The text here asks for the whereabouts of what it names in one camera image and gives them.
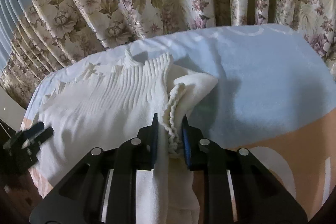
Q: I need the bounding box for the floral and blue curtain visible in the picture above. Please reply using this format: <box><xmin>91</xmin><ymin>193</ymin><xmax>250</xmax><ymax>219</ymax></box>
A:
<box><xmin>1</xmin><ymin>0</ymin><xmax>335</xmax><ymax>107</ymax></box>

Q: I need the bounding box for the orange white lettered bedsheet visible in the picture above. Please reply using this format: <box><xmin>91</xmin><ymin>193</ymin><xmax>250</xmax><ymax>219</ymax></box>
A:
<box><xmin>23</xmin><ymin>24</ymin><xmax>335</xmax><ymax>218</ymax></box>

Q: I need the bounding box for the white knit sweater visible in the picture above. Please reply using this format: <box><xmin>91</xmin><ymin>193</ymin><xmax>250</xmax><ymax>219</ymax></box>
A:
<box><xmin>35</xmin><ymin>52</ymin><xmax>218</xmax><ymax>223</ymax></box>

